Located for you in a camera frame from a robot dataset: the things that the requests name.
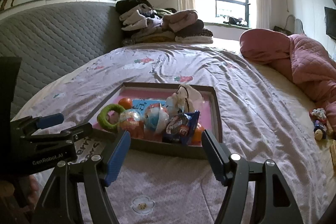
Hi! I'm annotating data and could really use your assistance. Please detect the strawberry printed bed sheet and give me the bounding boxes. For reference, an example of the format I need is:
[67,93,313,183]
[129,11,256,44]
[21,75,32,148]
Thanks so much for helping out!
[12,46,331,224]

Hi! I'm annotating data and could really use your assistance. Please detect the shallow cardboard box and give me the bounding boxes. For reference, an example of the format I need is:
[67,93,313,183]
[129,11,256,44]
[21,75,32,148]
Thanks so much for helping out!
[88,82,223,160]

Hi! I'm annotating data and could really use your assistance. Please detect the green fuzzy ring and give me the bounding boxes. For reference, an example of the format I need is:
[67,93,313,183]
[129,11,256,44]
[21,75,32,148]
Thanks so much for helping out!
[97,103,126,131]

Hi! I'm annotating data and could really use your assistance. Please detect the beige bed sheet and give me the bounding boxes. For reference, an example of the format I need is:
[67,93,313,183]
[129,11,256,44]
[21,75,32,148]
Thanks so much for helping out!
[213,39,336,188]

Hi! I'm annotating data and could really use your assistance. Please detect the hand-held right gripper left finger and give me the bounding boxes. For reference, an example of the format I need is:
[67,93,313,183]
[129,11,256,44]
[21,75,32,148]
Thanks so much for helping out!
[33,130,131,224]

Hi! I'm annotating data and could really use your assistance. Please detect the pink quilt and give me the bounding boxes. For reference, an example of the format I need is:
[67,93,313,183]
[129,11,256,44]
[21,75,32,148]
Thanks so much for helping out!
[239,28,336,132]

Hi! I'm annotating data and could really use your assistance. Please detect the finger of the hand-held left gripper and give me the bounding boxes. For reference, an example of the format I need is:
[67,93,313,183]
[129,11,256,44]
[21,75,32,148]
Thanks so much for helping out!
[10,113,65,143]
[25,123,93,147]

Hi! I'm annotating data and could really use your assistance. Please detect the grey quilted headboard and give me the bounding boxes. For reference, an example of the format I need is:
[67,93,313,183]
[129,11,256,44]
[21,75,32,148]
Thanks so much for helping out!
[0,2,124,119]

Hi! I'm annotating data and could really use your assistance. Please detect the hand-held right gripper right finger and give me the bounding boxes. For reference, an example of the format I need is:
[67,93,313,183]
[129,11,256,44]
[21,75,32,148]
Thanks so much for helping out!
[202,130,305,224]

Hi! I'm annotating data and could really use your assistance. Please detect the dark cloth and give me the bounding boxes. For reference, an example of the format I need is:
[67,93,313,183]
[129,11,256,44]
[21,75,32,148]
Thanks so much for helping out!
[273,26,290,35]

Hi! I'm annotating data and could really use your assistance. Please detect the dark clothes on sill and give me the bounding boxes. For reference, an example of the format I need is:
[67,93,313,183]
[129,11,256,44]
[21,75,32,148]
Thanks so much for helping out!
[223,17,248,26]

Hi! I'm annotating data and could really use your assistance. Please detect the blue cookie packet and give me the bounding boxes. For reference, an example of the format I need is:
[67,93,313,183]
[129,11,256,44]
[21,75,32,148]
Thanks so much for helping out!
[162,110,200,146]

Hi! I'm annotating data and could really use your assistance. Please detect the black television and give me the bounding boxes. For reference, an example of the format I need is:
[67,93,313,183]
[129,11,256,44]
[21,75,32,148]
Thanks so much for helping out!
[324,6,336,39]

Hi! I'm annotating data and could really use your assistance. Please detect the white pouch black drawstring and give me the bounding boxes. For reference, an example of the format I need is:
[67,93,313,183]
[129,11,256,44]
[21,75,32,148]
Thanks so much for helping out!
[166,84,202,115]

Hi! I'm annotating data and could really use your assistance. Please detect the person's left hand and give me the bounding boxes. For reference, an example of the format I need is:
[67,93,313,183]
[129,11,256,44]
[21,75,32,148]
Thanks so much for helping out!
[0,181,16,198]

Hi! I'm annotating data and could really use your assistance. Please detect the blue white toy egg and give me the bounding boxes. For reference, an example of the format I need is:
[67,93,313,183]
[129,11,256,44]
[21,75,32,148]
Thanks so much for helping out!
[144,103,170,134]

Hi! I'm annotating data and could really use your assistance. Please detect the pile of folded clothes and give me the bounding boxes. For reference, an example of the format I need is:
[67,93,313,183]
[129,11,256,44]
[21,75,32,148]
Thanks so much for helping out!
[115,0,214,47]

